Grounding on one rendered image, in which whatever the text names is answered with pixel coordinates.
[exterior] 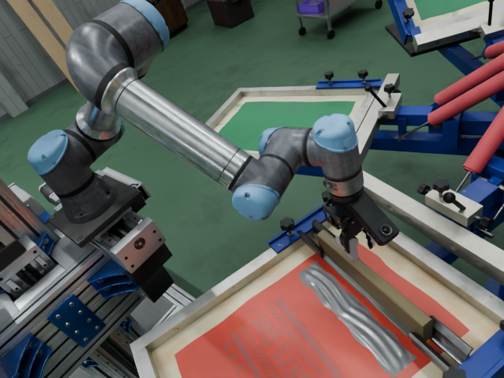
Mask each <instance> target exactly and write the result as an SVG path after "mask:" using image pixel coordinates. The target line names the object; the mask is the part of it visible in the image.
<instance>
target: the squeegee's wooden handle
mask: <svg viewBox="0 0 504 378"><path fill-rule="evenodd" d="M316 237H317V240H318V243H319V247H320V248H322V253H323V254H325V255H327V256H328V257H329V258H330V259H331V260H333V261H334V262H335V263H336V264H337V265H338V266H339V267H341V268H342V269H343V270H344V271H345V272H346V273H347V274H348V275H349V276H350V277H351V278H352V279H353V280H354V281H355V282H357V283H358V284H359V285H360V286H361V287H362V288H363V289H365V290H366V291H367V292H368V293H369V294H370V295H371V296H373V297H374V298H375V299H376V300H377V301H378V302H379V303H380V304H381V305H382V306H383V307H384V308H385V309H386V310H387V311H389V312H390V313H391V314H392V315H393V316H394V317H395V318H397V319H398V320H399V321H400V322H401V323H402V324H403V325H404V326H406V327H407V328H408V329H409V330H410V331H411V332H415V333H416V334H417V335H418V336H419V337H420V338H421V339H422V340H423V341H424V342H426V341H427V340H428V339H430V338H431V337H432V336H433V320H432V319H431V318H430V317H429V316H428V315H427V314H426V313H424V312H423V311H422V310H420V309H419V308H418V307H416V306H415V305H414V304H413V303H412V302H411V301H410V300H409V299H407V298H406V297H405V296H404V295H402V294H401V293H400V292H398V291H397V290H396V289H395V288H394V287H393V286H392V285H391V284H389V283H388V282H387V281H386V280H384V279H383V278H382V277H380V276H379V275H378V274H377V273H376V272H375V271H374V270H373V269H371V268H370V267H369V266H367V265H366V264H365V263H364V262H362V261H361V260H360V259H357V260H356V261H355V262H353V261H352V260H351V259H350V258H349V257H348V256H347V254H346V252H345V250H344V249H343V248H342V247H341V246H340V245H339V244H338V243H337V242H336V239H335V238H334V237H333V236H331V235H330V234H329V233H328V232H326V231H325V230H322V231H321V232H319V233H318V234H317V235H316Z"/></svg>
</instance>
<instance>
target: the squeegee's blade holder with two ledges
mask: <svg viewBox="0 0 504 378"><path fill-rule="evenodd" d="M323 259H324V260H325V261H326V262H327V263H328V264H329V265H330V266H331V267H332V268H333V269H334V270H335V271H336V272H337V273H338V274H339V275H340V276H341V277H342V278H344V279H345V280H346V281H347V282H348V283H349V284H350V285H351V286H352V287H353V288H355V289H356V290H357V291H358V292H359V293H360V294H361V295H362V296H363V297H364V298H365V299H367V300H368V301H369V302H370V303H371V304H372V305H373V306H374V307H375V308H376V309H377V310H378V311H379V312H380V313H381V314H382V315H383V316H384V317H385V318H387V319H388V320H389V321H390V322H391V323H392V324H393V325H394V326H395V327H396V328H398V329H399V330H400V331H401V332H402V333H403V334H404V335H405V336H406V337H407V338H408V337H409V335H408V334H409V333H410V332H411V331H410V330H409V329H408V328H407V327H406V326H405V325H403V324H402V323H401V322H400V321H399V320H398V319H397V318H395V317H394V316H393V315H392V314H391V313H390V312H389V311H388V310H386V309H385V308H384V307H383V306H382V305H381V304H380V303H379V302H378V301H377V300H376V299H375V298H374V297H373V296H371V295H370V294H369V293H368V292H367V291H366V290H365V289H363V288H362V287H361V286H360V285H359V284H358V283H357V282H355V281H354V280H353V279H352V278H351V277H350V276H349V275H348V274H347V273H346V272H345V271H344V270H343V269H342V268H341V267H339V266H338V265H337V264H336V263H335V262H334V261H333V260H331V259H330V258H329V257H328V256H327V255H326V256H324V257H323Z"/></svg>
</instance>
